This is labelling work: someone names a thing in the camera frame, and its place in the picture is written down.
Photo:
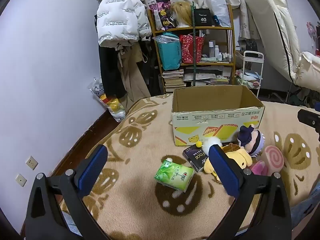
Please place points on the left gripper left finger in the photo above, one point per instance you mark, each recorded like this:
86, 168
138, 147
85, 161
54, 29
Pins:
45, 220

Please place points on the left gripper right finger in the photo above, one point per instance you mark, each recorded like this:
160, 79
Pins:
272, 217

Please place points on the pink swirl roll plush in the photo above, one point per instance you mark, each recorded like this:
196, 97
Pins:
273, 159

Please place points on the yellow dog plush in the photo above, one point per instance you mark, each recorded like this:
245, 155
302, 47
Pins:
238, 154

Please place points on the white-haired blindfolded doll plush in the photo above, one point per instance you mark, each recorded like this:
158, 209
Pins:
251, 139

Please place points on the white fluffy pompom plush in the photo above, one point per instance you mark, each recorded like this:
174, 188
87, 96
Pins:
205, 146

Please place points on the green tissue pack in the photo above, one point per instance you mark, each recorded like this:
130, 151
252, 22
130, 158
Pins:
175, 176

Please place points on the pink animal plush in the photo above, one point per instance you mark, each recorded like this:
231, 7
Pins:
259, 168

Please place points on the cream reclining chair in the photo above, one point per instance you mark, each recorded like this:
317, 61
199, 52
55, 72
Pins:
281, 45

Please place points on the white rolling cart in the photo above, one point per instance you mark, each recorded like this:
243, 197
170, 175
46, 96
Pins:
248, 77

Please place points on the beige patterned blanket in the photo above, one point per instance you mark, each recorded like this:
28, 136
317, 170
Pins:
148, 190

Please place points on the black tissue pack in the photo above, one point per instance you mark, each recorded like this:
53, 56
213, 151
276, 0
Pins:
196, 157

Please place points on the printed cardboard box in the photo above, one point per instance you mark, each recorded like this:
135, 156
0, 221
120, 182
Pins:
199, 113

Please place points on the wooden shelf unit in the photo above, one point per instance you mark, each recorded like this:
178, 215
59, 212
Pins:
229, 43

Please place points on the plastic bag of snacks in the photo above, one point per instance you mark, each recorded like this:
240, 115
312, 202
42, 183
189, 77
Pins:
112, 104

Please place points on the stack of books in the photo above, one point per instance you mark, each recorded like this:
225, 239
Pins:
173, 79

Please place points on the red patterned gift bag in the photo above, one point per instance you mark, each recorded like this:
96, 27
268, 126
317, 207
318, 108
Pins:
187, 48

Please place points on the black box marked 40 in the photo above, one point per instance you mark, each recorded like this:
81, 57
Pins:
202, 17

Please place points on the white plastic bag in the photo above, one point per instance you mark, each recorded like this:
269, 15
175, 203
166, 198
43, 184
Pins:
220, 12

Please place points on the beige trench coat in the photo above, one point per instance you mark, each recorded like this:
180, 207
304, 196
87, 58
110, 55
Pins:
134, 84

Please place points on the teal shopping bag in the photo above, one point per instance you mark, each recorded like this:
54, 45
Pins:
169, 50

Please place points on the green pole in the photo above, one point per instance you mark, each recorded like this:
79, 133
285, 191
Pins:
194, 43

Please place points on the blonde wig head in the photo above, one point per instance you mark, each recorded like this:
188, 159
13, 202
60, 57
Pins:
182, 13

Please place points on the printed anime tote bag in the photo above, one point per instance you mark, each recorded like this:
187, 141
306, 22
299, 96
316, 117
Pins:
162, 14

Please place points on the white puffer jacket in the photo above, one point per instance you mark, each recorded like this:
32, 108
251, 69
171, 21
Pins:
122, 23

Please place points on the wall power socket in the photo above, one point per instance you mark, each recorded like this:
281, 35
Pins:
31, 163
21, 180

